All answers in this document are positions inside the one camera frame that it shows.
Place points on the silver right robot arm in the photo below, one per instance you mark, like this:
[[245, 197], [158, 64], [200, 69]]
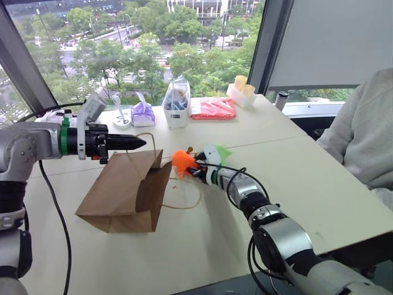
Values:
[[276, 227]]

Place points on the dark window frame post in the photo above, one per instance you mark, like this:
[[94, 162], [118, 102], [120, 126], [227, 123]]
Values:
[[21, 58], [264, 46]]

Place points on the person in grey sweater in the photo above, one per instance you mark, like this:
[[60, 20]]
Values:
[[362, 132]]

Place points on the white bin with clear bag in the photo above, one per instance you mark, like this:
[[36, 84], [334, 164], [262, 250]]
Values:
[[175, 107]]

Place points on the red plastic packet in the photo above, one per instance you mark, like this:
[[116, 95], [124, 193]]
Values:
[[212, 108]]

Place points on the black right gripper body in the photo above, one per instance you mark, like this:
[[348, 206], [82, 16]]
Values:
[[202, 172]]

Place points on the white tumbler with black lid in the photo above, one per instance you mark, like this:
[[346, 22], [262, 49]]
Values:
[[282, 100]]

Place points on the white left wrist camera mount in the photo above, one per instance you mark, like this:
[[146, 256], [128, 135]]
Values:
[[91, 107]]

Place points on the green plush toy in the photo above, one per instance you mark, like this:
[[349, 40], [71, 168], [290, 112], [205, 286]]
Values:
[[225, 152]]

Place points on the yellow plastic cup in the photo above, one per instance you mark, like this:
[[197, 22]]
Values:
[[248, 90], [240, 81]]

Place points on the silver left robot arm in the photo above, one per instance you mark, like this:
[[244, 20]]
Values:
[[21, 147]]

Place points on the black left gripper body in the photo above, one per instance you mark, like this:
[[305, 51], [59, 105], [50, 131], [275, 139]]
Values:
[[95, 142]]

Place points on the orange plush toy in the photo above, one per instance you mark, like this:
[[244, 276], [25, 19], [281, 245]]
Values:
[[181, 161]]

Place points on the brown paper bag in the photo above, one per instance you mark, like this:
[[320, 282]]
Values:
[[122, 190]]

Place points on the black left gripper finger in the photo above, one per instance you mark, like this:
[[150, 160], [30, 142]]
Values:
[[124, 147], [126, 139]]

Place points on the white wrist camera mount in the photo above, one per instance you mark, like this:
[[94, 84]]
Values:
[[91, 107], [213, 155]]

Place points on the white roller blind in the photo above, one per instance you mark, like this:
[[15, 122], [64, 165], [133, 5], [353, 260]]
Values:
[[331, 43]]

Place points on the white cup tray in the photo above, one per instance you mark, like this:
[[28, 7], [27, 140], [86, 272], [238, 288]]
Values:
[[241, 96]]

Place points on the purple tissue pack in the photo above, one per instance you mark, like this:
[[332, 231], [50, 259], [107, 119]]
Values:
[[142, 112]]

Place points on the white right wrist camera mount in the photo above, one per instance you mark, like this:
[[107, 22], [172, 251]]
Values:
[[213, 155]]

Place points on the white round stand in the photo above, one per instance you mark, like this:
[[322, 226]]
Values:
[[121, 118]]

